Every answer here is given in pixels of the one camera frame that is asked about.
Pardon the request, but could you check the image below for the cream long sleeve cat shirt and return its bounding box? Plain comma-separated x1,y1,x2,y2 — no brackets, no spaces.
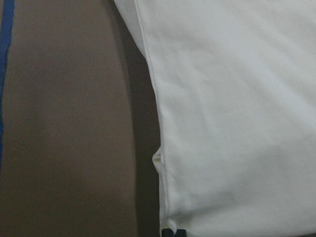
115,0,316,237

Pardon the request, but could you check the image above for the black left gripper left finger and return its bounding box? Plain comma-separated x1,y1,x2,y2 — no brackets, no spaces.
161,229,174,237

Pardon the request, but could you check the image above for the brown paper table cover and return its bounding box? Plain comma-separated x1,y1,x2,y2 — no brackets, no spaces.
0,0,160,237

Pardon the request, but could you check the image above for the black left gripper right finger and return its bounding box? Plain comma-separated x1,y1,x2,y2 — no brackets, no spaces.
174,229,187,237

